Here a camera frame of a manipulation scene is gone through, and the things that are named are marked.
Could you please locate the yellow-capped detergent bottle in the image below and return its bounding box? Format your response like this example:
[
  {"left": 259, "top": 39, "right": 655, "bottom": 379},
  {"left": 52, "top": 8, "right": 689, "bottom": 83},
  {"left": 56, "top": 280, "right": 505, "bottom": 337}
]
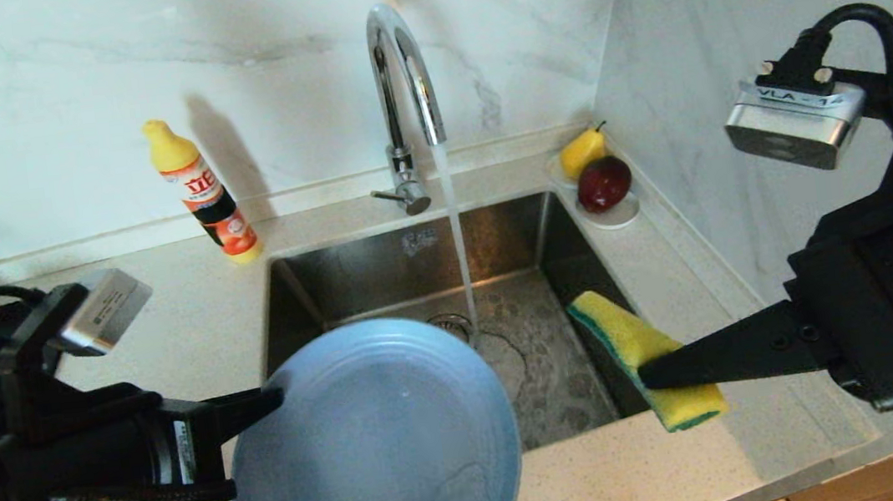
[{"left": 142, "top": 109, "right": 266, "bottom": 274}]

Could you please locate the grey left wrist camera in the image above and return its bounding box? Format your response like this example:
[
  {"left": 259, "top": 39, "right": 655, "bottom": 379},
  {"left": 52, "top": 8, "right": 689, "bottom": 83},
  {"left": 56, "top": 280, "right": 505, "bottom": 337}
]
[{"left": 50, "top": 263, "right": 161, "bottom": 361}]

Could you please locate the blue-grey plate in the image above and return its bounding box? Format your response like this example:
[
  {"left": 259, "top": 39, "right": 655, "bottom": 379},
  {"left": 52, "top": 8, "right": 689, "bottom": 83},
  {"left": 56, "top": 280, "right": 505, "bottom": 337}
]
[{"left": 211, "top": 303, "right": 529, "bottom": 501}]

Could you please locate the stainless steel sink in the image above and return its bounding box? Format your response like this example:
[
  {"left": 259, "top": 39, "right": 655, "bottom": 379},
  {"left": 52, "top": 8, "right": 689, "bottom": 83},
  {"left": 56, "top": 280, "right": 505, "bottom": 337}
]
[{"left": 245, "top": 178, "right": 697, "bottom": 483}]

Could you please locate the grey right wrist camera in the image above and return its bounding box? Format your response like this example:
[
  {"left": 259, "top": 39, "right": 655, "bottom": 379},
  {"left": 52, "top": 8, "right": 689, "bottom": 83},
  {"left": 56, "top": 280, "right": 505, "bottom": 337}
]
[{"left": 718, "top": 50, "right": 875, "bottom": 182}]

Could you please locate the yellow pear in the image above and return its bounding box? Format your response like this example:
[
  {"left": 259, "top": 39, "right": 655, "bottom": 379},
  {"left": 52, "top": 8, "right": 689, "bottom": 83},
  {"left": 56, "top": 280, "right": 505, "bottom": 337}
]
[{"left": 556, "top": 120, "right": 614, "bottom": 183}]

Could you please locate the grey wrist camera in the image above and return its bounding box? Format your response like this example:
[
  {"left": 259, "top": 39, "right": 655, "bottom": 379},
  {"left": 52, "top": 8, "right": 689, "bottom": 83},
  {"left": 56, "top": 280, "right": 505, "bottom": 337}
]
[
  {"left": 718, "top": 50, "right": 875, "bottom": 182},
  {"left": 50, "top": 263, "right": 161, "bottom": 361}
]

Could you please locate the dark red apple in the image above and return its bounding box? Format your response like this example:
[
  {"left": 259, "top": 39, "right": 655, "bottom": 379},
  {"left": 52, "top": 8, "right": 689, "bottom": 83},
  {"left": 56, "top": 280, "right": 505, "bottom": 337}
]
[{"left": 573, "top": 154, "right": 636, "bottom": 216}]

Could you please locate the chrome gooseneck faucet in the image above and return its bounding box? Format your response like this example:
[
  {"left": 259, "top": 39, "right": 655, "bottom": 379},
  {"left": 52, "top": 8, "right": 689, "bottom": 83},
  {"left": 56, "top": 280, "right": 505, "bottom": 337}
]
[{"left": 350, "top": 0, "right": 456, "bottom": 221}]

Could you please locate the yellow green sponge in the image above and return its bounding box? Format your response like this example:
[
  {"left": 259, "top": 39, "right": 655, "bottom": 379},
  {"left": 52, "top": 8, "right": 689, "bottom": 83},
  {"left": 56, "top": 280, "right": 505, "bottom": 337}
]
[{"left": 565, "top": 276, "right": 731, "bottom": 443}]

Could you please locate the round metal drain strainer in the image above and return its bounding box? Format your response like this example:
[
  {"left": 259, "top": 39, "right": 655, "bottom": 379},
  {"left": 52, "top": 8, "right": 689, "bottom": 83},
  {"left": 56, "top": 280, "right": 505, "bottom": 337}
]
[{"left": 427, "top": 310, "right": 476, "bottom": 347}]

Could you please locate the small white dish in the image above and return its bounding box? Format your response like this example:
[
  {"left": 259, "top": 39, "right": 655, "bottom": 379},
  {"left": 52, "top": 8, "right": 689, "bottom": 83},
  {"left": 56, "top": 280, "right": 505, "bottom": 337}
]
[{"left": 543, "top": 144, "right": 644, "bottom": 236}]

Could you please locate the running water stream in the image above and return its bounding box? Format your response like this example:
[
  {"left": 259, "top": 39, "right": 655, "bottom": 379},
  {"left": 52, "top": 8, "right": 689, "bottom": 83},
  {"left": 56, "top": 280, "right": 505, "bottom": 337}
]
[{"left": 433, "top": 141, "right": 485, "bottom": 342}]

